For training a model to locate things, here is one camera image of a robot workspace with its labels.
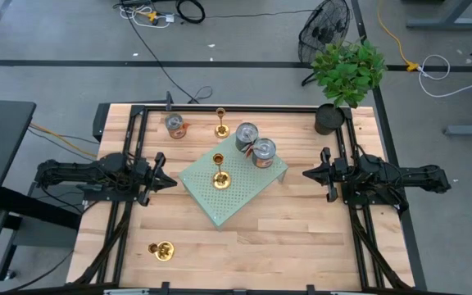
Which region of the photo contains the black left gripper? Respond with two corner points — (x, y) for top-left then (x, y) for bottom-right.
(131, 152), (179, 207)

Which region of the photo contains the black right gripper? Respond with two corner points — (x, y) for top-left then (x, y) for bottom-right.
(302, 146), (362, 203)

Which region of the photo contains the tall brass candlestick holder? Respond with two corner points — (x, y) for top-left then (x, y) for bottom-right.
(211, 152), (233, 191)

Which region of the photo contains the orange heart gift bag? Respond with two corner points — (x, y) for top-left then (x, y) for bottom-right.
(164, 113), (190, 140)

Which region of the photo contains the orange heart candle tin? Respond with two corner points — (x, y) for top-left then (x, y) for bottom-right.
(246, 137), (278, 170)

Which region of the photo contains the medium brass candlestick holder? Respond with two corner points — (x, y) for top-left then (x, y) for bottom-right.
(214, 107), (231, 139)

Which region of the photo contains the dark ribbed candle tin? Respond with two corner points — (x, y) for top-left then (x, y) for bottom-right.
(234, 121), (260, 153)

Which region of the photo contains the green perforated metal shelf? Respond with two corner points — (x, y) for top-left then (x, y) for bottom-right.
(178, 131), (289, 233)

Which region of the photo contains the short brass candlestick holder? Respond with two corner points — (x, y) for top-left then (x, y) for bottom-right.
(147, 240), (176, 262)

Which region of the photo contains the black control box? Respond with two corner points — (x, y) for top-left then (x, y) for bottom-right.
(92, 102), (112, 143)

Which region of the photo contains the potted green plant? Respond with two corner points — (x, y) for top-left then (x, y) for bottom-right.
(310, 35), (388, 137)

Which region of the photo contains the black floor fan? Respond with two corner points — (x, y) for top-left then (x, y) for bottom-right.
(297, 0), (352, 88)

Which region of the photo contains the grey floor bar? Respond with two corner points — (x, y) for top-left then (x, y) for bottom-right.
(443, 125), (472, 137)

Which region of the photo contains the grey desk foot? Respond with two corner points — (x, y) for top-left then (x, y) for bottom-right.
(406, 0), (472, 31)

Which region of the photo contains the black aluminium table frame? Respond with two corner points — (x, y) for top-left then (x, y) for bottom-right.
(70, 100), (429, 295)

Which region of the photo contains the thin yellow cable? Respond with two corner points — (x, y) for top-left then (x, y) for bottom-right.
(29, 121), (98, 159)

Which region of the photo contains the long black floor cable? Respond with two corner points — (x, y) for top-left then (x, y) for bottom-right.
(121, 6), (215, 106)

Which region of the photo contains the black desk leg frame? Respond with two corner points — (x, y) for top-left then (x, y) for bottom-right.
(0, 179), (82, 284)

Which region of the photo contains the yellow floor cable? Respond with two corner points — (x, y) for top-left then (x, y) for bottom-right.
(376, 0), (421, 73)

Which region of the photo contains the thin black floor cable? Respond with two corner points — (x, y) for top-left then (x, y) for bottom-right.
(10, 249), (75, 293)

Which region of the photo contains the white cable bundle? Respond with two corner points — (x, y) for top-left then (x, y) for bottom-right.
(118, 3), (172, 30)

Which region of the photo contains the coiled black cable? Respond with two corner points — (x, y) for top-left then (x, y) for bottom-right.
(175, 0), (207, 25)

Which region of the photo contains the white floor cable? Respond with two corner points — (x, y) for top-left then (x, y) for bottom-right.
(418, 53), (472, 98)

